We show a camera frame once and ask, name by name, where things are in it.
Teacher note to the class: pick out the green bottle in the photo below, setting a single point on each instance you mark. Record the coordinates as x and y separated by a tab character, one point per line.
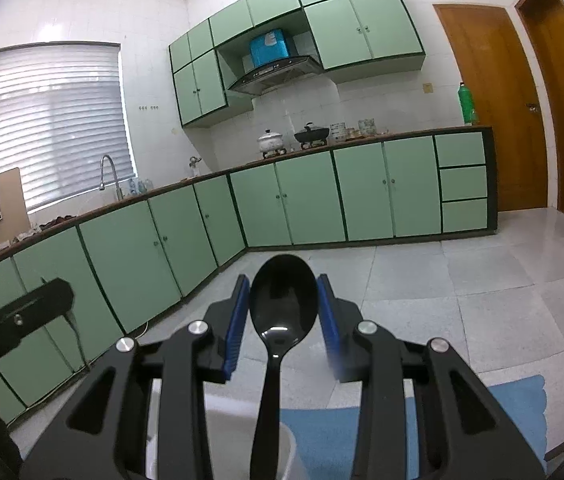
467	104

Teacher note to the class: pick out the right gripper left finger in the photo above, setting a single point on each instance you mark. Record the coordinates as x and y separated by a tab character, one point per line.
101	431

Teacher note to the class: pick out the white ceramic pot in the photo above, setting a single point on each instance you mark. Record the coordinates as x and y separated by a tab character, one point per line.
271	144

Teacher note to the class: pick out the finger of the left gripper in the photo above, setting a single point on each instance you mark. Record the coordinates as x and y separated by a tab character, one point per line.
32	311

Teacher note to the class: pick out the white window blinds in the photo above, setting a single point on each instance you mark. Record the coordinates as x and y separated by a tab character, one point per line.
61	109

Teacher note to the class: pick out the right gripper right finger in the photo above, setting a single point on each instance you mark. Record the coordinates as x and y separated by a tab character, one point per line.
424	414

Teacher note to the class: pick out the black plastic spoon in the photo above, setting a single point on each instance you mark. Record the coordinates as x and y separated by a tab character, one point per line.
283	306

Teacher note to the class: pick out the green lower kitchen cabinets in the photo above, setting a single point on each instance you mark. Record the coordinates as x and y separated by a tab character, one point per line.
129	262

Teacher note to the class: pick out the chrome kitchen faucet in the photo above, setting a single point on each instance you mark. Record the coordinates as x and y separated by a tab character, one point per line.
108	175

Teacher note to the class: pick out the white twin utensil holder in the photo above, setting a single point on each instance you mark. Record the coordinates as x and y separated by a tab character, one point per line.
231	425

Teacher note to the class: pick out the black wok pan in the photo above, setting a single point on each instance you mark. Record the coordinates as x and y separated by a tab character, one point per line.
312	136

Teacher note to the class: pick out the green kitchen cabinets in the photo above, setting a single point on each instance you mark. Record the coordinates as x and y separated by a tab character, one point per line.
129	262
351	39

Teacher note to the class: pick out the black range hood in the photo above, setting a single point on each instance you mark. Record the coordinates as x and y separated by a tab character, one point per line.
276	74

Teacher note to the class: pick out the green upper kitchen cabinets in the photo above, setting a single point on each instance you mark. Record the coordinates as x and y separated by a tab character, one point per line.
351	39

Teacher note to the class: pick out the left wooden door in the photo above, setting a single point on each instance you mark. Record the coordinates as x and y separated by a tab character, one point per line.
494	66

